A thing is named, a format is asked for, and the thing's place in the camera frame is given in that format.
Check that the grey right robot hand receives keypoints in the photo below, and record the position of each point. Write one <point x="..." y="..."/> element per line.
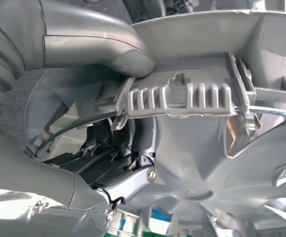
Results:
<point x="84" y="42"/>

